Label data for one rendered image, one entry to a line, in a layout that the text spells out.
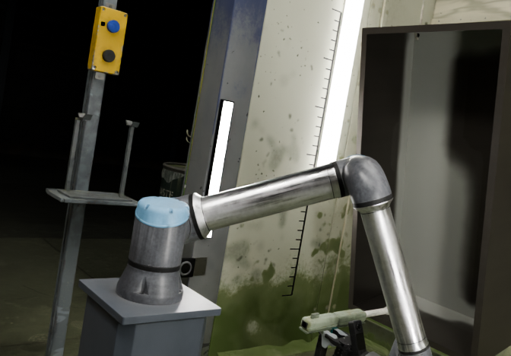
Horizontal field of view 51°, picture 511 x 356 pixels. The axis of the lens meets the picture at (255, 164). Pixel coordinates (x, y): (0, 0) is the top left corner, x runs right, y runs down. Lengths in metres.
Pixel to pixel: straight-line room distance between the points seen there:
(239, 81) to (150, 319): 1.32
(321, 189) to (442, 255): 1.02
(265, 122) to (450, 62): 0.86
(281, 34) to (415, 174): 0.90
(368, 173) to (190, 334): 0.67
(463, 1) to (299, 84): 1.21
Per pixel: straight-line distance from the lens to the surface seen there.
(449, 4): 3.50
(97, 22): 2.32
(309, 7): 2.75
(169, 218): 1.50
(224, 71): 2.42
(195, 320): 1.56
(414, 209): 2.57
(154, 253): 1.51
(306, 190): 1.64
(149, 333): 1.50
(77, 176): 2.37
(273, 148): 2.62
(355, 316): 2.08
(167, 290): 1.54
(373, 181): 1.54
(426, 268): 2.60
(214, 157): 2.39
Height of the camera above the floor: 1.14
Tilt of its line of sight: 3 degrees down
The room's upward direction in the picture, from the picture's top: 10 degrees clockwise
